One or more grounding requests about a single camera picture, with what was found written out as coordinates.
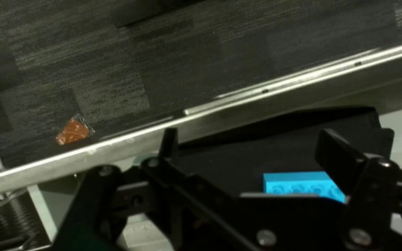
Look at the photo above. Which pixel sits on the blue toy brick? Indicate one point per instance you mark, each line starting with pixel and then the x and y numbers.
pixel 299 184

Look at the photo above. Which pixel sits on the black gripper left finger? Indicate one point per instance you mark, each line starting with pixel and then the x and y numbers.
pixel 168 143

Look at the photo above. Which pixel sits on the orange plastic wrapper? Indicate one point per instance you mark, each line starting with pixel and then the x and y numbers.
pixel 73 132

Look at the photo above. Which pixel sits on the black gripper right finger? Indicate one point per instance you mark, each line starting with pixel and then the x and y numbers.
pixel 341 160

